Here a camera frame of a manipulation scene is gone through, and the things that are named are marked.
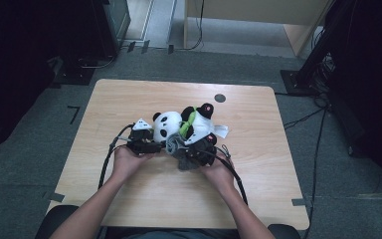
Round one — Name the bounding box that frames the long black floor cable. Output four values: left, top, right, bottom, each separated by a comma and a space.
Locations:
301, 108, 328, 239

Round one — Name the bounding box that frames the person's right hand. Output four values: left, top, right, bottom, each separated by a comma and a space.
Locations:
199, 154, 237, 194

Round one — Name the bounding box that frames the black and white panda plush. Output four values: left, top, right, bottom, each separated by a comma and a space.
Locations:
152, 102, 230, 147

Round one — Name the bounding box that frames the black metal stand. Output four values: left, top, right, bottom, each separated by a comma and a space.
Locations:
280, 0, 359, 98

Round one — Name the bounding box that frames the black cabinet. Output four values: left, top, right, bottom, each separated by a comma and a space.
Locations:
91, 0, 132, 59

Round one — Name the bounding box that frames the dark curtain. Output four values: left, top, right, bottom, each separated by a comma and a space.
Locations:
324, 0, 382, 200
0, 0, 96, 158

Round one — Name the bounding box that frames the left hand-held gripper black cable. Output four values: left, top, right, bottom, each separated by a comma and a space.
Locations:
97, 122, 137, 190

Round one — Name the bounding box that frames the short black floor cable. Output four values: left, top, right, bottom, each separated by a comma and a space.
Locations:
283, 106, 327, 130

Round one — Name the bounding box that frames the thin black hanging cable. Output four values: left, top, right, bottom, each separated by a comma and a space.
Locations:
178, 0, 206, 52

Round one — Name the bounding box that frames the right hand-held gripper black cable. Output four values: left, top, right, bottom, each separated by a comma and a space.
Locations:
212, 143, 249, 207

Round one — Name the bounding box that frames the black chair armrest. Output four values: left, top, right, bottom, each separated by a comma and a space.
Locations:
34, 204, 81, 239
268, 223, 301, 239

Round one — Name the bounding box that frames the black floor base plate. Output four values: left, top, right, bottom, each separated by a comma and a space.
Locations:
51, 56, 96, 86

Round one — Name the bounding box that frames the hand-held gripper black cable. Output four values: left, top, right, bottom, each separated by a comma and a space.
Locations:
212, 143, 249, 207
97, 122, 137, 190

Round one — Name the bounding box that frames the light wooden desk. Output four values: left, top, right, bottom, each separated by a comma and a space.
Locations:
182, 0, 337, 58

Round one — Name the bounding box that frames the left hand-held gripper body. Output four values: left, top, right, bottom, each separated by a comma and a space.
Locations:
125, 118, 154, 156

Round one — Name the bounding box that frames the tangled black cable bundle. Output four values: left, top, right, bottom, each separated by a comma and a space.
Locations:
311, 53, 336, 108

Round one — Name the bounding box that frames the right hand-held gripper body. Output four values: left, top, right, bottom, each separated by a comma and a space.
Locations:
188, 141, 218, 168

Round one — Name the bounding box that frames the person's left hand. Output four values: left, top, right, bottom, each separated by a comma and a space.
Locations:
111, 145, 155, 184

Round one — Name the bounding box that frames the grey fluffy cloth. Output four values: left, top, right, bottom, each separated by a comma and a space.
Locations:
164, 132, 203, 172

